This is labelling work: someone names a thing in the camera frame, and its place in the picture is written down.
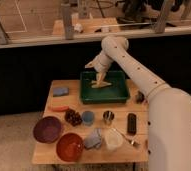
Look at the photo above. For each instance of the dark grape bunch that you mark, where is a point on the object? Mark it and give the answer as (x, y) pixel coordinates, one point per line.
(73, 117)

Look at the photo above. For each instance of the metal cup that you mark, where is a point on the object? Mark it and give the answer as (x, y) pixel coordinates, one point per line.
(108, 117)

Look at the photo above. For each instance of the orange carrot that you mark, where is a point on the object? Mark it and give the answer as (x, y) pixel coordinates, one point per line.
(59, 109)

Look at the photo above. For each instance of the blue sponge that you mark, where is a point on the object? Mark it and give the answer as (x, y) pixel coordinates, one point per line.
(61, 91)

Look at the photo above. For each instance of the blue plastic cup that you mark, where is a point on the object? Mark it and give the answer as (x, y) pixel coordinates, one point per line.
(87, 118)

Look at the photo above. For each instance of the green plastic tray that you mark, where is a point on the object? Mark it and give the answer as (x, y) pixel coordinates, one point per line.
(118, 92)

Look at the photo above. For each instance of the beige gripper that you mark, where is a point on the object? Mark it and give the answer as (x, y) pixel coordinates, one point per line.
(99, 76)

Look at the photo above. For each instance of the white plastic cup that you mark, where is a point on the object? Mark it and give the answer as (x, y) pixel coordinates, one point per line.
(113, 139)

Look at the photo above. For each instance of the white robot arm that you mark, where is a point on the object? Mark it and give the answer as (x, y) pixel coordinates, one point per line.
(169, 109)

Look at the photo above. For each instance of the purple bowl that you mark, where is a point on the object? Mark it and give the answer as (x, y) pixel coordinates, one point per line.
(48, 129)

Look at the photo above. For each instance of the orange bowl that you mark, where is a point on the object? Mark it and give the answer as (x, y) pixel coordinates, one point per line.
(70, 147)

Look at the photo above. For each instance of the blue crumpled cloth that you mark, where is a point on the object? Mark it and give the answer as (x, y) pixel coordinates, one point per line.
(94, 139)

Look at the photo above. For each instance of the black remote control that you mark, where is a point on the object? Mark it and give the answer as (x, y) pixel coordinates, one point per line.
(131, 128)

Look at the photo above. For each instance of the banana peel in tray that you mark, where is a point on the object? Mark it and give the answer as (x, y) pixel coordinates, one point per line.
(94, 84)

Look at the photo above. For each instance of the small dark toy object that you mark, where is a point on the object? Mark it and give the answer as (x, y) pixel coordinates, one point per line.
(140, 97)

